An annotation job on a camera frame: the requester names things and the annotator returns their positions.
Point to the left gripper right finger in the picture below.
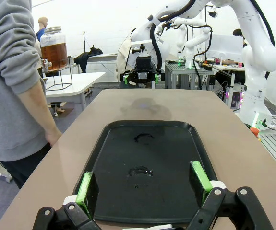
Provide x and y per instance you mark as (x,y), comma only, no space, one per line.
(200,178)

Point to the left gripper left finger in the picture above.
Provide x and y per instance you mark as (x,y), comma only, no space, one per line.
(83,189)

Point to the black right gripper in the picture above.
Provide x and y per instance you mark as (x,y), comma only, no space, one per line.
(143,64)

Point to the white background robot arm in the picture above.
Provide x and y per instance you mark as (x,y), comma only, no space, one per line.
(190,44)

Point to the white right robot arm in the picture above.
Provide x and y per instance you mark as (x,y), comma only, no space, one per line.
(260,55)

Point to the person's right forearm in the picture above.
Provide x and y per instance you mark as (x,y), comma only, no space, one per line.
(37,107)

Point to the person's right hand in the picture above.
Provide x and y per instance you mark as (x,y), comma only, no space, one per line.
(53,136)

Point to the beige fabric panel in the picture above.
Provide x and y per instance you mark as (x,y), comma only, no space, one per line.
(122,57)

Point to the black plastic serving tray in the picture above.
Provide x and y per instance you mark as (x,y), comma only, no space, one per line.
(152,148)

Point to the black garment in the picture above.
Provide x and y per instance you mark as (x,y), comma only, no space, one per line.
(89,54)

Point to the white side table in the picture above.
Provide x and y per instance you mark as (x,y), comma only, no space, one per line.
(80,82)

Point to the small orange object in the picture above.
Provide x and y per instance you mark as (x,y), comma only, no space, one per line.
(255,131)

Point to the glass tea dispenser jar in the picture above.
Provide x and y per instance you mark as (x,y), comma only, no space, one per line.
(53,51)

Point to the person in blue shirt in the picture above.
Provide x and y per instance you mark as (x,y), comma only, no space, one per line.
(43,22)

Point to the person in grey hoodie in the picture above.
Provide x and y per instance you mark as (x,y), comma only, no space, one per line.
(8,72)

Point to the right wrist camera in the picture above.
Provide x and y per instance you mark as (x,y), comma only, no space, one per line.
(140,49)

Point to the aluminium frame table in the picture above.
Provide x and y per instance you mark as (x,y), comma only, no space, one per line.
(176,72)

